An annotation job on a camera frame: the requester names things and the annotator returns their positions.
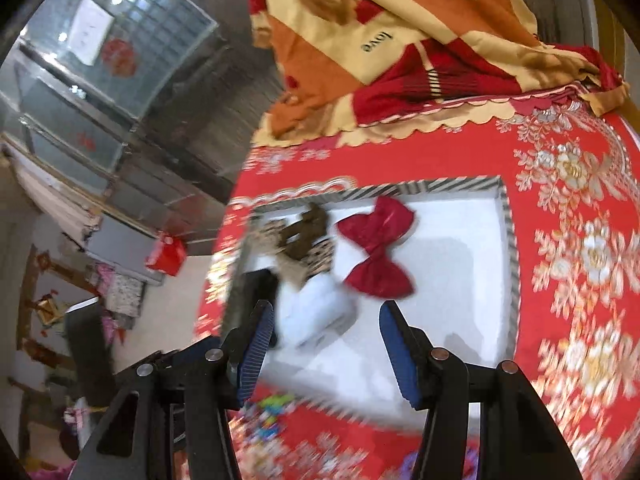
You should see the red gift bag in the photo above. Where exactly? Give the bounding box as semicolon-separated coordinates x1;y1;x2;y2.
145;231;188;276

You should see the white paper on window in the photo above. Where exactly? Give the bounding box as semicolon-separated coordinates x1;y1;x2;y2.
66;0;114;66

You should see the striped white shallow tray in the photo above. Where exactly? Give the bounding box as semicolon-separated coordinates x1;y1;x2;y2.
221;176;521;429

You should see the dark red satin bow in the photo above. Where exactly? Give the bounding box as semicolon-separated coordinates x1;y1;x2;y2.
336;196;416;300

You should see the black knit headband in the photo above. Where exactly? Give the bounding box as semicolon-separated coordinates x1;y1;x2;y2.
221;269;280;354

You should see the brown scrunchie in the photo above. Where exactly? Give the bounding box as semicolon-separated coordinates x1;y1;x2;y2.
279;203;329;261

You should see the red floral gold tablecloth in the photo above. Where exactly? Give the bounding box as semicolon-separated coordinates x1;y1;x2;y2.
194;84;639;479

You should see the white fluffy headband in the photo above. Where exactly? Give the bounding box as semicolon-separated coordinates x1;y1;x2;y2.
276;273;357;350

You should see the orange red floral blanket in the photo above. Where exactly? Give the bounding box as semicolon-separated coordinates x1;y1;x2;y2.
250;0;629;146

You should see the leopard print mesh bow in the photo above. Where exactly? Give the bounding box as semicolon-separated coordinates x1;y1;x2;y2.
250;219;335;289

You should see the colourful flower bead necklace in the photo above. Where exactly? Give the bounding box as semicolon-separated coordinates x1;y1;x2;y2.
244;392;296;441

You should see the red window decoration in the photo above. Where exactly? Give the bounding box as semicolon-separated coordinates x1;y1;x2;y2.
101;38;137;78

